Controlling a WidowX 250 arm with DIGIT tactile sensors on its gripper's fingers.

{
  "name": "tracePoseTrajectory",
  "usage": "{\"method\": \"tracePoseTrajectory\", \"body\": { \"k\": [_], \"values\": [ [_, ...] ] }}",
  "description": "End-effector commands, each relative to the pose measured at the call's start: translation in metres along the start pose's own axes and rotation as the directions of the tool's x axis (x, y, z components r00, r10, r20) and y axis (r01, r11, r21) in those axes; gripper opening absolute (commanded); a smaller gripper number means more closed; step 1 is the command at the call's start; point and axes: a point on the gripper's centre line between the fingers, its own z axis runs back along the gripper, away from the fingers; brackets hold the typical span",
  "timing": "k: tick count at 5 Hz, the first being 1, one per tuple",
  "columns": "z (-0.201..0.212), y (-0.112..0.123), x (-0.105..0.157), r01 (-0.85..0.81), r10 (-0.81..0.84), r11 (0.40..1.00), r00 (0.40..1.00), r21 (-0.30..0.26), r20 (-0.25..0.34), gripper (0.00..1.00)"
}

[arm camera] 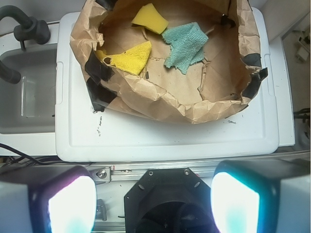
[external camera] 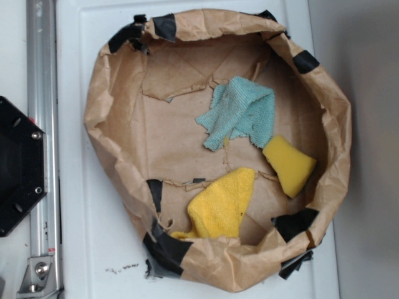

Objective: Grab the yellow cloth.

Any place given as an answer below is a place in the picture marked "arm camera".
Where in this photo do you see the yellow cloth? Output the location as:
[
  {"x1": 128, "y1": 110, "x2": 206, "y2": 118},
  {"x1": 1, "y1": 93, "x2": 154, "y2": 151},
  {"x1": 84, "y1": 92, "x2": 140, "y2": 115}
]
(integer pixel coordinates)
[{"x1": 95, "y1": 41, "x2": 152, "y2": 75}]

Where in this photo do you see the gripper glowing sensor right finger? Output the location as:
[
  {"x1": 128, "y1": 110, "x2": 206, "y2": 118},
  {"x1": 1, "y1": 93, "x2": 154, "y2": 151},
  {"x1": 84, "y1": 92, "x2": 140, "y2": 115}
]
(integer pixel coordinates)
[{"x1": 210, "y1": 159, "x2": 311, "y2": 233}]

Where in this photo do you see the crumpled brown paper bag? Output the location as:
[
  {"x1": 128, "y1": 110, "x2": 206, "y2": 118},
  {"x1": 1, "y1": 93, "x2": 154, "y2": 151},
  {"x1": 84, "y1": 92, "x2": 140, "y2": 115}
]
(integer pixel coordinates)
[{"x1": 70, "y1": 0, "x2": 268, "y2": 124}]

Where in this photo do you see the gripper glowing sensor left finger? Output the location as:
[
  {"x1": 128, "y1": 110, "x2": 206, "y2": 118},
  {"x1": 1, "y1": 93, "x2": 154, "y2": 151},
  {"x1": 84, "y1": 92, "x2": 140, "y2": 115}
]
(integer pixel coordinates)
[{"x1": 0, "y1": 165, "x2": 97, "y2": 233}]

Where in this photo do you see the black cable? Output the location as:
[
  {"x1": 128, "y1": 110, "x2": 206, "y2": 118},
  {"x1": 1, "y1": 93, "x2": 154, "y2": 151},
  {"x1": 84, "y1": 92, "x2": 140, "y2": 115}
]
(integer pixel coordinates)
[{"x1": 0, "y1": 143, "x2": 61, "y2": 168}]

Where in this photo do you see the black octagonal mount plate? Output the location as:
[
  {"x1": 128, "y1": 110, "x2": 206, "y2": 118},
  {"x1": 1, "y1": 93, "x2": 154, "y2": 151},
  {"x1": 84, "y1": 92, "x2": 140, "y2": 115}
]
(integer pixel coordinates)
[{"x1": 124, "y1": 168, "x2": 217, "y2": 233}]

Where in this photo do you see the white plastic lid board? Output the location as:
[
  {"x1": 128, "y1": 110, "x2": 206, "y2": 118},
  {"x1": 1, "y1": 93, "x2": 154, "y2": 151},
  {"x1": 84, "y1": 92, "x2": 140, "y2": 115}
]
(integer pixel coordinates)
[{"x1": 55, "y1": 13, "x2": 279, "y2": 162}]

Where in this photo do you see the clear glass container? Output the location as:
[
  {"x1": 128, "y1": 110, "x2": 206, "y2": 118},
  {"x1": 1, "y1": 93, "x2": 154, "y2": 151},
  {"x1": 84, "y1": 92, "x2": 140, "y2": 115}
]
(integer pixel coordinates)
[{"x1": 20, "y1": 75, "x2": 57, "y2": 118}]

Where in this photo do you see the yellow sponge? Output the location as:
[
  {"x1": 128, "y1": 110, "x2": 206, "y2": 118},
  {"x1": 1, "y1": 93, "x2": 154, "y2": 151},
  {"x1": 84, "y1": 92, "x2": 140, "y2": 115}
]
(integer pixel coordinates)
[{"x1": 131, "y1": 3, "x2": 169, "y2": 34}]

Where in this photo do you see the teal cloth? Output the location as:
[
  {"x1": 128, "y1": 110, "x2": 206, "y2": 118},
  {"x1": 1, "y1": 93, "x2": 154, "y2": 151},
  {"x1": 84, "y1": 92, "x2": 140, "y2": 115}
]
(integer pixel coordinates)
[{"x1": 162, "y1": 22, "x2": 208, "y2": 75}]

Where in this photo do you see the aluminium rail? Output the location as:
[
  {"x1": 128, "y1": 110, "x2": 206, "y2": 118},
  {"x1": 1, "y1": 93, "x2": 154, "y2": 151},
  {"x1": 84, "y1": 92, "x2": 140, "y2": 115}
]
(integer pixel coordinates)
[{"x1": 87, "y1": 150, "x2": 311, "y2": 183}]

